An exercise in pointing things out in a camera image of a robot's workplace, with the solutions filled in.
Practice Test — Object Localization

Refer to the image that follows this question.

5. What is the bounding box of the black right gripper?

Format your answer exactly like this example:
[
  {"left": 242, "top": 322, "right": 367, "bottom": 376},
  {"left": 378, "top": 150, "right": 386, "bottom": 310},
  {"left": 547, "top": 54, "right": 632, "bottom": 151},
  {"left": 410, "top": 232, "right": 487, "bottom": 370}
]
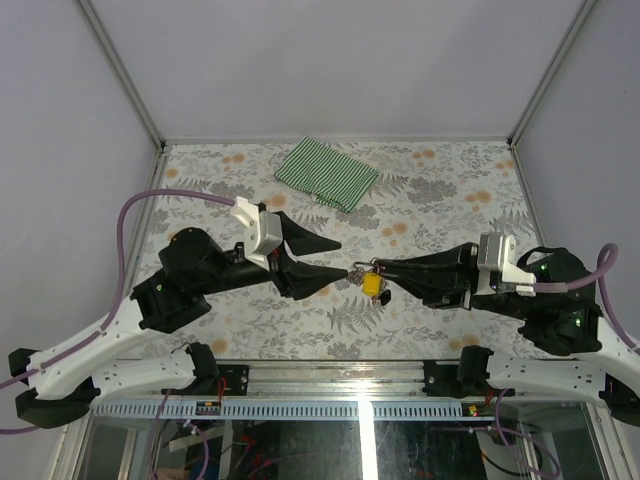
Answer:
[{"left": 369, "top": 239, "right": 533, "bottom": 318}]

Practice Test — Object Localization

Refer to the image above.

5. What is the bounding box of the white slotted cable duct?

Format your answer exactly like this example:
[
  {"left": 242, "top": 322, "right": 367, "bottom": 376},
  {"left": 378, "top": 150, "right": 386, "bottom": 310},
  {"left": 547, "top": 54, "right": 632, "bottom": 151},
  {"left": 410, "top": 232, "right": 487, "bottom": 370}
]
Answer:
[{"left": 94, "top": 398, "right": 493, "bottom": 421}]

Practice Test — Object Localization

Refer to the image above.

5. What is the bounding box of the floral patterned table mat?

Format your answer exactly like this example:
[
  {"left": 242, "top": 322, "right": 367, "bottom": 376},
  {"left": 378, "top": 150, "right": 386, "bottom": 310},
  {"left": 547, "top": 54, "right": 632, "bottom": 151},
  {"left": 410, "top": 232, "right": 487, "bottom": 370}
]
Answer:
[{"left": 131, "top": 140, "right": 539, "bottom": 360}]

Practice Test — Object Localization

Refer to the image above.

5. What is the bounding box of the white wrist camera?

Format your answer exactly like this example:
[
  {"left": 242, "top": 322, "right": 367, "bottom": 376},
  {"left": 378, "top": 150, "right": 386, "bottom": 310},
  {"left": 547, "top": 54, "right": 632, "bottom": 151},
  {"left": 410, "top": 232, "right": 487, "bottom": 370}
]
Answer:
[
  {"left": 230, "top": 197, "right": 284, "bottom": 271},
  {"left": 476, "top": 232, "right": 536, "bottom": 297}
]

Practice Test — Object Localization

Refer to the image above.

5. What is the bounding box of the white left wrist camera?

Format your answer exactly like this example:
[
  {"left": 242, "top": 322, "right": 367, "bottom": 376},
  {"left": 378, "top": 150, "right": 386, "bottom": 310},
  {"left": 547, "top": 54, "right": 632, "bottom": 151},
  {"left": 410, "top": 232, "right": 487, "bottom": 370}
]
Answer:
[{"left": 230, "top": 197, "right": 284, "bottom": 271}]

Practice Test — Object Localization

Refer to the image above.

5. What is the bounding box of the aluminium mounting rail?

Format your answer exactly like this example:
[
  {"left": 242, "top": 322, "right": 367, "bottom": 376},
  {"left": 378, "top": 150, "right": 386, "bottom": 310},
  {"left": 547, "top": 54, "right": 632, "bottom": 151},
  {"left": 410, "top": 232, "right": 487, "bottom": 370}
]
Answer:
[{"left": 114, "top": 357, "right": 616, "bottom": 401}]

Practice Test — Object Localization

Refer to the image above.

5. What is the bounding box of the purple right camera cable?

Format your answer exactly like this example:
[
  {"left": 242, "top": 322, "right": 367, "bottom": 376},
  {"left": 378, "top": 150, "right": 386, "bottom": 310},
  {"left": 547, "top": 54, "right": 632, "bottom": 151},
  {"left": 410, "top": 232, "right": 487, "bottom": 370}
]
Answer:
[{"left": 532, "top": 243, "right": 640, "bottom": 351}]

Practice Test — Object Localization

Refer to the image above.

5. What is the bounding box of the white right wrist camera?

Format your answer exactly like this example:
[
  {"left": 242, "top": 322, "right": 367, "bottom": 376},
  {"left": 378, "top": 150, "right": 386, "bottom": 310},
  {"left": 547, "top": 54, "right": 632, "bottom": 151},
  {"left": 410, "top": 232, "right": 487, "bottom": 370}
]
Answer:
[{"left": 476, "top": 232, "right": 536, "bottom": 297}]

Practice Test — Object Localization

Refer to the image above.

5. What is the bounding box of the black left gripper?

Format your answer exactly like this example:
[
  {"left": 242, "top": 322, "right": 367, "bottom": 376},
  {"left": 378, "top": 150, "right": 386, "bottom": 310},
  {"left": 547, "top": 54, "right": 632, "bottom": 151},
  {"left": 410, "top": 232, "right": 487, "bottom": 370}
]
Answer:
[{"left": 200, "top": 213, "right": 351, "bottom": 298}]

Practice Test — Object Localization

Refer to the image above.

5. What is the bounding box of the glossy black key tag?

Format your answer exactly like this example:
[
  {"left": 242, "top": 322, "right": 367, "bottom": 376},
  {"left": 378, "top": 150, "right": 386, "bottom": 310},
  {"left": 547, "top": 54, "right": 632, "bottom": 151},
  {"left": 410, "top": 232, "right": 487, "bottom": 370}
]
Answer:
[{"left": 377, "top": 290, "right": 392, "bottom": 306}]

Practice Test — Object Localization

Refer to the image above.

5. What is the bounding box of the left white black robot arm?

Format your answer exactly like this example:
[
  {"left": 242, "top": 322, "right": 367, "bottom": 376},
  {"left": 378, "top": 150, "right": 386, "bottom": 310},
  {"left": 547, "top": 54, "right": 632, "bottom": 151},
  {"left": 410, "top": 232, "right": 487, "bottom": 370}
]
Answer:
[{"left": 8, "top": 204, "right": 347, "bottom": 429}]

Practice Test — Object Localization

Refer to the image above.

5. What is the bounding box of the green white striped cloth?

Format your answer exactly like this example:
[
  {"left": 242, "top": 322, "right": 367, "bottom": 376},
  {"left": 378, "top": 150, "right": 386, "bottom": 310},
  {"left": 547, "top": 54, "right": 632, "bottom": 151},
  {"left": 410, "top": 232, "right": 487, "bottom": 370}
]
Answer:
[{"left": 274, "top": 137, "right": 380, "bottom": 213}]

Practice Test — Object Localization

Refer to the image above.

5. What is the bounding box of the yellow key tag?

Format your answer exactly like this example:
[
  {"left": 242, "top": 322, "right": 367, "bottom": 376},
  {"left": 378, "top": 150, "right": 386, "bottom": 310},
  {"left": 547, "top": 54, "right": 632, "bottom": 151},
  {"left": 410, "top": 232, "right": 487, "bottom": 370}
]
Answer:
[{"left": 362, "top": 272, "right": 385, "bottom": 298}]

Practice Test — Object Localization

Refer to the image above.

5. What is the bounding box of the large silver keyring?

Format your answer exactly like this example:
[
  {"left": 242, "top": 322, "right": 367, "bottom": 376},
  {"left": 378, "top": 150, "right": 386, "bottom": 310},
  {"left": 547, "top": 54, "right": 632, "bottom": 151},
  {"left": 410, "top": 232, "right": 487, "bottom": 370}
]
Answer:
[{"left": 346, "top": 258, "right": 377, "bottom": 287}]

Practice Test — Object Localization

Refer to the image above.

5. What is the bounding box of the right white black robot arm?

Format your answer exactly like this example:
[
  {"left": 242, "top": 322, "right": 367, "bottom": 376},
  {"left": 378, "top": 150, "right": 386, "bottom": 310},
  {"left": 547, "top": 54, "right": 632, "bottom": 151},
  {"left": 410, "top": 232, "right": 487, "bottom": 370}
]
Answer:
[{"left": 373, "top": 233, "right": 639, "bottom": 426}]

